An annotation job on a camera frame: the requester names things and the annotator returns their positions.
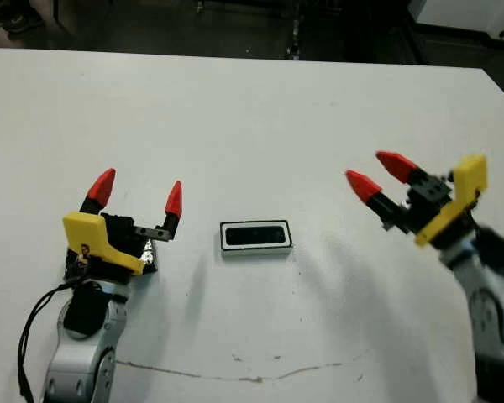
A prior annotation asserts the yellow and black left gripper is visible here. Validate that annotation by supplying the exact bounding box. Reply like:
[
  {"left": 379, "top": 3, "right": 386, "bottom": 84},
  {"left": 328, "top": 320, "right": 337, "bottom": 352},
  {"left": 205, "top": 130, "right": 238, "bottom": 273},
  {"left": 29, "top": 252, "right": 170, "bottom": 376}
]
[{"left": 62, "top": 168, "right": 184, "bottom": 285}]

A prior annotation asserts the yellow and black right gripper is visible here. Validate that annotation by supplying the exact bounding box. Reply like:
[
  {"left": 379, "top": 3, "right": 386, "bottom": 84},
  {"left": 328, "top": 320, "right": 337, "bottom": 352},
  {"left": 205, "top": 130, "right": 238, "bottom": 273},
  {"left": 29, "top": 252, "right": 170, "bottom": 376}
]
[{"left": 345, "top": 150, "right": 489, "bottom": 251}]

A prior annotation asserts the white camera box base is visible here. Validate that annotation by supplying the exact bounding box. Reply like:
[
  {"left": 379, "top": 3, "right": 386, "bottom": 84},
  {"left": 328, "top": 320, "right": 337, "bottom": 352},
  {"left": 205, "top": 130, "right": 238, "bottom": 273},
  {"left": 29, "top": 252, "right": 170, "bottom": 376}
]
[{"left": 218, "top": 219, "right": 296, "bottom": 262}]

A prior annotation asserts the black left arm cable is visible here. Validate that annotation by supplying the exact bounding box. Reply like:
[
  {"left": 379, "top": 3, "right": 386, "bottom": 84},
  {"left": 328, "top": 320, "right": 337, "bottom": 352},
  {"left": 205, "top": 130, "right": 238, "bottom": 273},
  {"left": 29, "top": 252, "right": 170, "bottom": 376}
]
[{"left": 18, "top": 280, "right": 94, "bottom": 400}]

